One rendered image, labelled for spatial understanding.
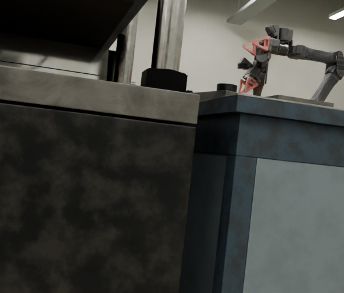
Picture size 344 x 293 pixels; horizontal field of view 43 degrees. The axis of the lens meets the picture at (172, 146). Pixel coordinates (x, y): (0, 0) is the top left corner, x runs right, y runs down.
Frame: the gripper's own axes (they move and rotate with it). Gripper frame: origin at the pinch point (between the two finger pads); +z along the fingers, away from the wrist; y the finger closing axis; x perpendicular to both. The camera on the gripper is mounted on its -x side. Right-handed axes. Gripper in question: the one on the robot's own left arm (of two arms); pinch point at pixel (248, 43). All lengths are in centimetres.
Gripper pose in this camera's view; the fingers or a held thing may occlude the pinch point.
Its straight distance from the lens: 215.4
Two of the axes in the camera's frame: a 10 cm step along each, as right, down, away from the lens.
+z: -9.5, -0.8, -3.0
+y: 2.9, 0.3, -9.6
